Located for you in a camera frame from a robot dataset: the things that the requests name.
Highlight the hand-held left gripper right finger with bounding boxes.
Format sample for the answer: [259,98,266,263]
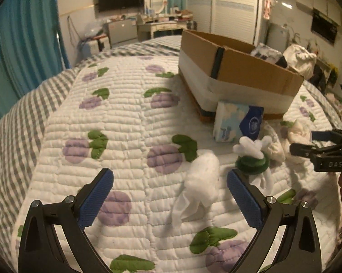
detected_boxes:
[227,168,322,273]

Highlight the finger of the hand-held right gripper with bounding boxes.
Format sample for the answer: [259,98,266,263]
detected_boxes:
[310,129,342,143]
[290,142,342,160]

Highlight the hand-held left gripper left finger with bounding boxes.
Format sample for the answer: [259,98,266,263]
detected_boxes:
[18,168,114,273]

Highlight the white sock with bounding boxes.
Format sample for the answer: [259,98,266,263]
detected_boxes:
[281,119,314,164]

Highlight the small white cloth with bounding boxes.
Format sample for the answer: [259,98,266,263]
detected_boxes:
[262,139,286,163]

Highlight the green and white plush toy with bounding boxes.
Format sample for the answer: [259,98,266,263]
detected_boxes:
[233,136,274,190]

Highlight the white fluffy tissue wad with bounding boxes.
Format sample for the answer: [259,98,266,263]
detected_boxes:
[171,150,220,228]

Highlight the blue and white tissue packet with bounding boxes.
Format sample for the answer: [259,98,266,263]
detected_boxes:
[213,101,265,143]

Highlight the cardboard box with white band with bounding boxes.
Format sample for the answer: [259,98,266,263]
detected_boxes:
[178,29,305,123]

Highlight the white cloth bundle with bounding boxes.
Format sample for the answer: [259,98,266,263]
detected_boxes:
[283,44,318,80]

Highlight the white quilt with purple flowers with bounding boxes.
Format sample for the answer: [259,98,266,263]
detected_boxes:
[16,55,342,273]

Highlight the dark clothes in box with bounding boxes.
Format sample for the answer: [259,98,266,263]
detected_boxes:
[251,43,289,68]

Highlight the grey checkered bed sheet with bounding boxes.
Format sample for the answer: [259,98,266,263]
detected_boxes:
[0,35,188,262]

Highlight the white storage bin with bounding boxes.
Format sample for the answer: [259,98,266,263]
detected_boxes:
[80,34,111,56]

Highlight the white wardrobe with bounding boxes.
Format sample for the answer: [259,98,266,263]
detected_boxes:
[185,0,259,44]

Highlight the grey storage cabinet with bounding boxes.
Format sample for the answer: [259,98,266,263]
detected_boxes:
[107,20,139,45]

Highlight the teal curtain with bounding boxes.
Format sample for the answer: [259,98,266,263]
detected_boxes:
[0,0,70,131]

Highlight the white dressing table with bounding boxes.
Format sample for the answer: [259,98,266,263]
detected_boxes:
[137,14,194,42]

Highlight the white oval mirror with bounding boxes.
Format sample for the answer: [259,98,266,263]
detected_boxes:
[144,0,167,16]

